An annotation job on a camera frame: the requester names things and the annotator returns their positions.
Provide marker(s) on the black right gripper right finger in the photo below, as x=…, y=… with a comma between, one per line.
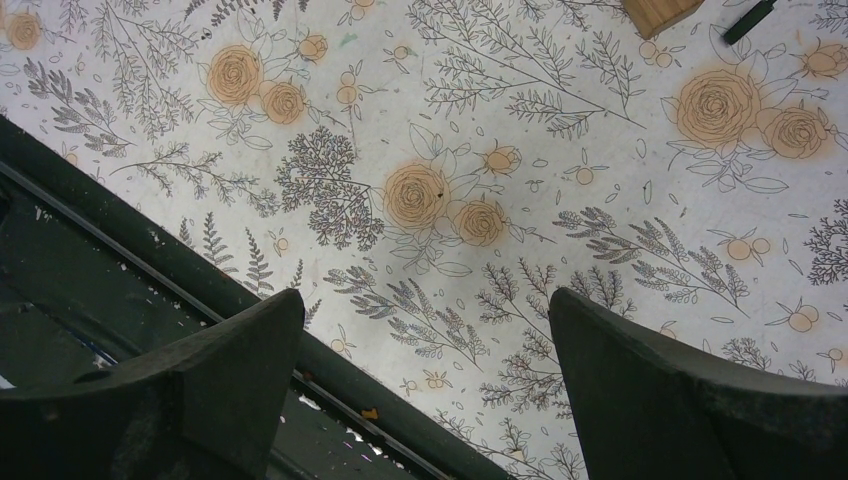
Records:
x=646, y=406

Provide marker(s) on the small wooden block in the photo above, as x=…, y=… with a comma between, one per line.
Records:
x=651, y=17

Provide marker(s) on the black microphone tripod stand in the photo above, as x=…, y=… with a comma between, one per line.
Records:
x=748, y=21

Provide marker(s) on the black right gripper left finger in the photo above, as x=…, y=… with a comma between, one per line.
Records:
x=204, y=407

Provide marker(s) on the floral patterned table mat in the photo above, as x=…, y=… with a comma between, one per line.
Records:
x=427, y=173

